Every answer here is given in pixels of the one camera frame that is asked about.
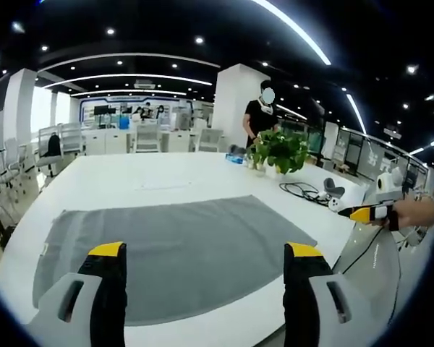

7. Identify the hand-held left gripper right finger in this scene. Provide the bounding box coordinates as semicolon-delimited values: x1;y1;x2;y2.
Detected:
283;241;380;347

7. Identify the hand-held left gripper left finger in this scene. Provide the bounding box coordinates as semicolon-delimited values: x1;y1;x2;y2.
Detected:
25;241;128;347

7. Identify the grey towel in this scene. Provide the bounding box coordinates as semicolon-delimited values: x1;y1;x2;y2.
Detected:
32;194;318;327

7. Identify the person's right hand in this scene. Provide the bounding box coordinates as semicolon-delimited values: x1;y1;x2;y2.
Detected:
387;199;434;232

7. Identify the green potted plant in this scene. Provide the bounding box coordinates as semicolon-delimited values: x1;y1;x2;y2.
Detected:
246;128;312;177

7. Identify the white table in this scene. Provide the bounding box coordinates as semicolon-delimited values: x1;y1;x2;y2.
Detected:
0;151;370;347

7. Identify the office chair with black jacket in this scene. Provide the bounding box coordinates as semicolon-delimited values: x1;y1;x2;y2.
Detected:
35;124;64;178

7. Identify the white column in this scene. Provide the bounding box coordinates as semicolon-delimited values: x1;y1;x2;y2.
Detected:
211;63;271;153

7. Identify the thin black cable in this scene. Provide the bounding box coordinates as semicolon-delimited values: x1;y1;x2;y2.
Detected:
331;223;402;326

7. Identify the black cable coil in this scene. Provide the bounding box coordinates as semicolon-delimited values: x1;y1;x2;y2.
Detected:
278;181;330;206

